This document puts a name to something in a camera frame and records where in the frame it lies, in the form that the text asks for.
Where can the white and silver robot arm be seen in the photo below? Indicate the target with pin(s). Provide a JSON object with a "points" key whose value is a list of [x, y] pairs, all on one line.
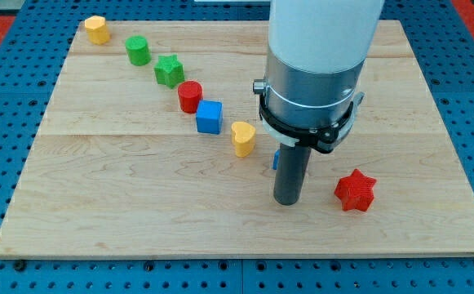
{"points": [[316, 50]]}

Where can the blue triangle block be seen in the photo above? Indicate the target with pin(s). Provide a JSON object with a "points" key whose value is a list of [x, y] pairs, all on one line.
{"points": [[275, 160]]}

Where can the green star block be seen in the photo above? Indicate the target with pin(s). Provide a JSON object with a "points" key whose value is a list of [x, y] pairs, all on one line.
{"points": [[169, 71]]}

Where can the red star block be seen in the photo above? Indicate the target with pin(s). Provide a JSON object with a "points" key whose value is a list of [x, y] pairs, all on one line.
{"points": [[356, 191]]}

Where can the yellow heart block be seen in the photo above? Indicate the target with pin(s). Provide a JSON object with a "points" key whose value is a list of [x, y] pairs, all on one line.
{"points": [[243, 138]]}

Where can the blue cube block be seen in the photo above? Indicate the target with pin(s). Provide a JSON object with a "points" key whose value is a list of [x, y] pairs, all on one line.
{"points": [[209, 117]]}

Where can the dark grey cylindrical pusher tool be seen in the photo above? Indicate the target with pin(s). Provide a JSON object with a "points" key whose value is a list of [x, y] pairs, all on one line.
{"points": [[291, 167]]}

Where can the red cylinder block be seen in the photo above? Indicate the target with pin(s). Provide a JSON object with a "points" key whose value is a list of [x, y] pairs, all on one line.
{"points": [[190, 93]]}

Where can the light wooden board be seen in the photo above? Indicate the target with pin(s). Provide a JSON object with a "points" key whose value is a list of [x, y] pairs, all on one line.
{"points": [[117, 171]]}

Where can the green cylinder block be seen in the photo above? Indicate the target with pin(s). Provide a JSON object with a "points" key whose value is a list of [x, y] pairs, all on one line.
{"points": [[138, 50]]}

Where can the yellow hexagon block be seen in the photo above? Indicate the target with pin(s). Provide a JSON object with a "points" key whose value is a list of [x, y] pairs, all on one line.
{"points": [[97, 30]]}

